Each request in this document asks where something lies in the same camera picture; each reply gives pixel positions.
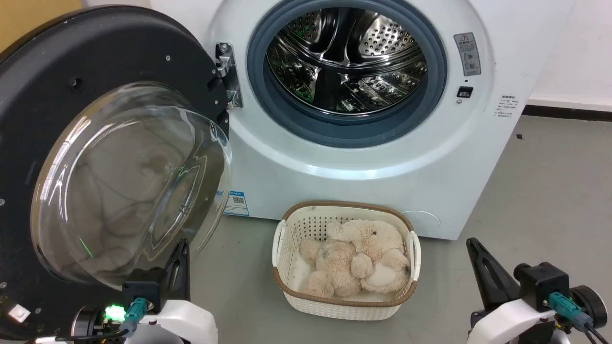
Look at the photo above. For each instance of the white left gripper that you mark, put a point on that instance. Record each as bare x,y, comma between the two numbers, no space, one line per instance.
191,320

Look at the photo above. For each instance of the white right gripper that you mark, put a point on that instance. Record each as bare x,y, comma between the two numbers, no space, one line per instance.
507,325

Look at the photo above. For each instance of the black round door with glass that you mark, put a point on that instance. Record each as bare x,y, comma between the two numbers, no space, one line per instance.
119,181

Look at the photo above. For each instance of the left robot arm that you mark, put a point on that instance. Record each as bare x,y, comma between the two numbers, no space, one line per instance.
91,322

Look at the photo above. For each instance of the white front-load washing machine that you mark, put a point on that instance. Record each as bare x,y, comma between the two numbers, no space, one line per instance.
373,162

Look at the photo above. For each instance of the black door latch socket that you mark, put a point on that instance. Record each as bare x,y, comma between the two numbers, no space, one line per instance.
464,91

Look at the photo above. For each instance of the steel door hinge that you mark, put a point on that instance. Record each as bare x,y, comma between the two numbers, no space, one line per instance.
228,71

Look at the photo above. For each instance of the round white filter cover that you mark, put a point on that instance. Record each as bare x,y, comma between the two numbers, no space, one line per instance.
428,220

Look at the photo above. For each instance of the blue white energy sticker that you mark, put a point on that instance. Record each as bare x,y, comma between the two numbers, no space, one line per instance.
237,203

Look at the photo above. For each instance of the white plastic basket brown rim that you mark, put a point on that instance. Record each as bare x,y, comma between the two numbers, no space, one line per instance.
292,248

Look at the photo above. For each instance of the beige plush teddy bear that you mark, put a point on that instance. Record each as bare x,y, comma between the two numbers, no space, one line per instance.
358,253

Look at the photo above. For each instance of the small printed text label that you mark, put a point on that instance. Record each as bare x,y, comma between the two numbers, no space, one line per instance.
507,106

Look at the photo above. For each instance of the grey warning sticker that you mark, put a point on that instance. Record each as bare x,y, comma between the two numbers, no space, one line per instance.
467,53

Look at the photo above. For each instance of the perforated steel drum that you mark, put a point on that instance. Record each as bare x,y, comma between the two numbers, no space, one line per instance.
344,62

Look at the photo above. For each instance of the yellow wooden panel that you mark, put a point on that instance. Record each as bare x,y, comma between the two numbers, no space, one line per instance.
33,19

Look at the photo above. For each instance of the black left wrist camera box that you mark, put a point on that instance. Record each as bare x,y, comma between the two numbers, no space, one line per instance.
143,289

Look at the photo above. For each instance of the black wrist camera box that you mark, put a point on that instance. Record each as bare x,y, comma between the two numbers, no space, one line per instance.
143,289
542,284

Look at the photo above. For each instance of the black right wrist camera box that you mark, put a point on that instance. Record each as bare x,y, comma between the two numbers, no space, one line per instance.
542,284

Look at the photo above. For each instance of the black wall baseboard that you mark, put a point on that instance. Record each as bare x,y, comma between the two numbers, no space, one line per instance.
569,113

